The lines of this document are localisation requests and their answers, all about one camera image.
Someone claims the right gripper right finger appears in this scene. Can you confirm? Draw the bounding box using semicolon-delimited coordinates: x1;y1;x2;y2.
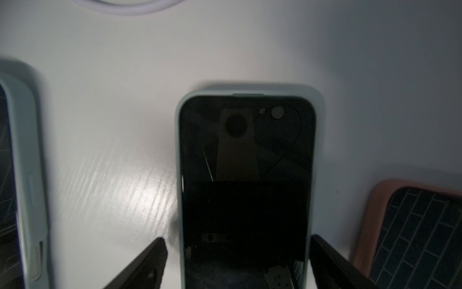
309;234;377;289

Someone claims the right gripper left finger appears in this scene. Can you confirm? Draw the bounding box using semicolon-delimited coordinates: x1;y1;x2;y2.
105;237;168;289

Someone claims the phone pink case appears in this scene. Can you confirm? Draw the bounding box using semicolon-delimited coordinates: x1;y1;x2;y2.
351;179;462;289

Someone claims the phone green case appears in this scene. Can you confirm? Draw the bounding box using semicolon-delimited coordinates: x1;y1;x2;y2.
175;84;325;289

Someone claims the phone blue case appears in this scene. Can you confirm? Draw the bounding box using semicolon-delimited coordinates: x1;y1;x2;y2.
1;70;51;289

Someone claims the phone white cable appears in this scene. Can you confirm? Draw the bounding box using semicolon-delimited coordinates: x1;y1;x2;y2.
70;0;186;16

